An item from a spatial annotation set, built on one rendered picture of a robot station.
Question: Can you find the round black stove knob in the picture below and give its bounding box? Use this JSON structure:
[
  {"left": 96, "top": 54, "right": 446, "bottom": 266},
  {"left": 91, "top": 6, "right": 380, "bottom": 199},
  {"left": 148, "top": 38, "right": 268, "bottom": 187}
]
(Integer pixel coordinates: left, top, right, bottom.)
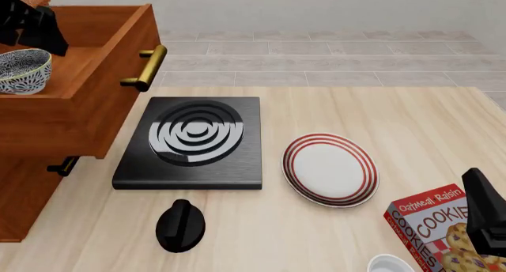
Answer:
[{"left": 155, "top": 198, "right": 207, "bottom": 253}]

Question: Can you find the flat black stove plate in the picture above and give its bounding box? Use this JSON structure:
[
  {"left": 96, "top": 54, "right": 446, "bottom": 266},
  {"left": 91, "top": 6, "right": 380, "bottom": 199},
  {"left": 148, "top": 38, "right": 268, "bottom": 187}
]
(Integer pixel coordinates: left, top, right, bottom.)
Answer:
[{"left": 111, "top": 96, "right": 264, "bottom": 191}]

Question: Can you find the black patterned white bowl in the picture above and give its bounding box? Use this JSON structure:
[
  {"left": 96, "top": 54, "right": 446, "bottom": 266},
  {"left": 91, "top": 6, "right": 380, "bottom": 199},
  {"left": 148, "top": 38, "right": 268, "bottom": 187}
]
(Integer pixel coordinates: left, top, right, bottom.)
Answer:
[{"left": 0, "top": 47, "right": 54, "bottom": 96}]

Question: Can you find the white plate with red rings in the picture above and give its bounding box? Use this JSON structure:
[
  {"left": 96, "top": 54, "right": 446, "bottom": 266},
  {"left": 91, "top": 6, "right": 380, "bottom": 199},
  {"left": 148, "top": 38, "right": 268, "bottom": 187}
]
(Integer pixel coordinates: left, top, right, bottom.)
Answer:
[{"left": 281, "top": 132, "right": 380, "bottom": 209}]

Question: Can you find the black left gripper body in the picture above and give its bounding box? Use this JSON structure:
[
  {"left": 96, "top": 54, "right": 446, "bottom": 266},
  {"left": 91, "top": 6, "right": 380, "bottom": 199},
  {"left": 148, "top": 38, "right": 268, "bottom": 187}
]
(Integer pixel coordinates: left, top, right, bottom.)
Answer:
[{"left": 0, "top": 0, "right": 40, "bottom": 25}]

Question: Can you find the wooden cabinet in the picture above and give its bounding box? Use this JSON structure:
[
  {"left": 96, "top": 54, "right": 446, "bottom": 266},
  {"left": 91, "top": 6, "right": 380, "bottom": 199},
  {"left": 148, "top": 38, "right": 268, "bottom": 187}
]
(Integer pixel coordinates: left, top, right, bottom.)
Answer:
[{"left": 0, "top": 0, "right": 81, "bottom": 244}]

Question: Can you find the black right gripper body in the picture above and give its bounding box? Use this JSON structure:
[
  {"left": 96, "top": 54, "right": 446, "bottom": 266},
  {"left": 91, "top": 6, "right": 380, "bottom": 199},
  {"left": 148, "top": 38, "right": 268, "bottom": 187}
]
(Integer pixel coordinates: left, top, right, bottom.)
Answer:
[{"left": 466, "top": 224, "right": 506, "bottom": 258}]

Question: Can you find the oatmeal raisin cookies box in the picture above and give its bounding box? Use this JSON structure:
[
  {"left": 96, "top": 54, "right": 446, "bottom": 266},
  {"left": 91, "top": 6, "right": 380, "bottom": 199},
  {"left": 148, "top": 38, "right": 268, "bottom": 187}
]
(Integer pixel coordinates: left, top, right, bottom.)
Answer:
[{"left": 383, "top": 182, "right": 506, "bottom": 272}]

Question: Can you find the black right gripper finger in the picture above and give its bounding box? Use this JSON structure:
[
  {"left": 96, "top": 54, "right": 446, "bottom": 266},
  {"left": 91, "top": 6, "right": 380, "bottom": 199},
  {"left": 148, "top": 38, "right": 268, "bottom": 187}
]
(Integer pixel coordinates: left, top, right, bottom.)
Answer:
[{"left": 461, "top": 167, "right": 506, "bottom": 234}]

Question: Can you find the dark brass drawer handle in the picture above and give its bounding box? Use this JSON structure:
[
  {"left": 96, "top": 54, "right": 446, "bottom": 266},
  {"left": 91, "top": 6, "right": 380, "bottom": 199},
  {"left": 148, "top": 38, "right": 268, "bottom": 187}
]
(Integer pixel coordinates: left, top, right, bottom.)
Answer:
[{"left": 46, "top": 156, "right": 81, "bottom": 177}]

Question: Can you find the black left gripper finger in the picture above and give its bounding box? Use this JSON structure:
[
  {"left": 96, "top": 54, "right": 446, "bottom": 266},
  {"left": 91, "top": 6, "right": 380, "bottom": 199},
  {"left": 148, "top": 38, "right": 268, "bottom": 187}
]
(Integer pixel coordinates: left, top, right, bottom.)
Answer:
[
  {"left": 21, "top": 6, "right": 70, "bottom": 58},
  {"left": 0, "top": 16, "right": 21, "bottom": 47}
]

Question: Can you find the small white bowl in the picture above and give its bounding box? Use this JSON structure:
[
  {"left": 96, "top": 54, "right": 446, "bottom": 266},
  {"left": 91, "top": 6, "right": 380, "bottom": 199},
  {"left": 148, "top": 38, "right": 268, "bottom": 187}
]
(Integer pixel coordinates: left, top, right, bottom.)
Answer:
[{"left": 366, "top": 253, "right": 417, "bottom": 272}]

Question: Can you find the open wooden drawer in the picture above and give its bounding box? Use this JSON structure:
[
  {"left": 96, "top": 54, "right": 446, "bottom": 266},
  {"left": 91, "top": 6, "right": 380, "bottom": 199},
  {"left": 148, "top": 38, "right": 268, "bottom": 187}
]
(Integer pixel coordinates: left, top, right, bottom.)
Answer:
[{"left": 0, "top": 3, "right": 163, "bottom": 161}]

